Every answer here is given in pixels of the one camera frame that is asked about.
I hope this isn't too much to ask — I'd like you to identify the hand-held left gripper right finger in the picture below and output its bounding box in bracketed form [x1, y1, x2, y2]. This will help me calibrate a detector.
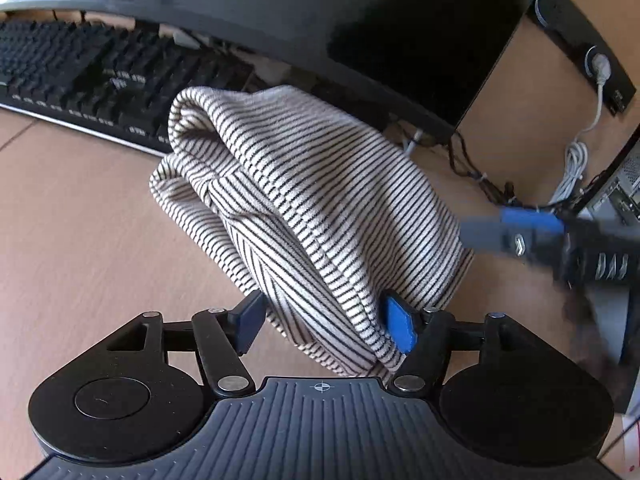
[384, 296, 531, 395]

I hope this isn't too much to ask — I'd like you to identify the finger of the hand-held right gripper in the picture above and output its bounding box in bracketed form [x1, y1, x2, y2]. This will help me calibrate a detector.
[459, 207, 568, 264]

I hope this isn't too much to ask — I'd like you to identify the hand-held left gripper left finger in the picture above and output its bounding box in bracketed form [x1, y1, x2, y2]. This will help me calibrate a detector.
[105, 290, 266, 397]

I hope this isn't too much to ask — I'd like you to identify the beige black striped shirt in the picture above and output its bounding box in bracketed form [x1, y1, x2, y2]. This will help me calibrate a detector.
[149, 85, 476, 378]

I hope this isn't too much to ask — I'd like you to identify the grey computer case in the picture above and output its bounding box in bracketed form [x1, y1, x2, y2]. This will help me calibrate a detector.
[574, 129, 640, 417]

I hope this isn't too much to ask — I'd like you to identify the black desk socket panel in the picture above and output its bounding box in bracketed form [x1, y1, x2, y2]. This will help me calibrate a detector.
[526, 0, 635, 117]

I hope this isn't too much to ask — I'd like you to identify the white paper red print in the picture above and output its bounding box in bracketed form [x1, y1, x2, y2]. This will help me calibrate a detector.
[599, 410, 640, 480]

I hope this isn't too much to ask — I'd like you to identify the black keyboard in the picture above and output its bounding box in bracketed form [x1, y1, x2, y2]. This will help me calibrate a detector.
[0, 19, 257, 157]

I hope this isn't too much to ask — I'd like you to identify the black computer monitor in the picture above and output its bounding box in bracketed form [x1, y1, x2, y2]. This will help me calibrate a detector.
[0, 0, 554, 144]

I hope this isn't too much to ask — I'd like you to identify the black cable bundle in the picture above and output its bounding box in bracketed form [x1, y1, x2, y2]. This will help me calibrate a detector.
[446, 129, 543, 212]

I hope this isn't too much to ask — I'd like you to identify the white cable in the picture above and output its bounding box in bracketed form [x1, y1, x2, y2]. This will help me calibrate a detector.
[546, 54, 612, 207]

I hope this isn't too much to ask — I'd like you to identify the grey cable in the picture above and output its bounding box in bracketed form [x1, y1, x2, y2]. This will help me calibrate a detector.
[401, 129, 427, 155]

